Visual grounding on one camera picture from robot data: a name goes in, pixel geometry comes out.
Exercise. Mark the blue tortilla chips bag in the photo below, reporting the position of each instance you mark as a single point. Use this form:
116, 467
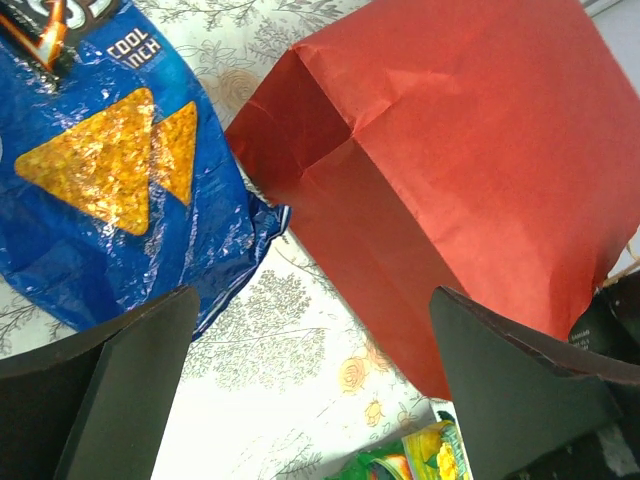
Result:
117, 183

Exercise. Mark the red paper bag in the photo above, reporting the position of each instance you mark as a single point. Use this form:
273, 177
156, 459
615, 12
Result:
488, 146

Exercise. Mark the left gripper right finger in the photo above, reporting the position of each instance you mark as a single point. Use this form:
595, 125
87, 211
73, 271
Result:
530, 406

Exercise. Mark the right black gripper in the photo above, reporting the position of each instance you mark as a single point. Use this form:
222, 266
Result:
610, 326

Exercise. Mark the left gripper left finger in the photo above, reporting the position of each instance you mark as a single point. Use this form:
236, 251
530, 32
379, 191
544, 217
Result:
95, 405

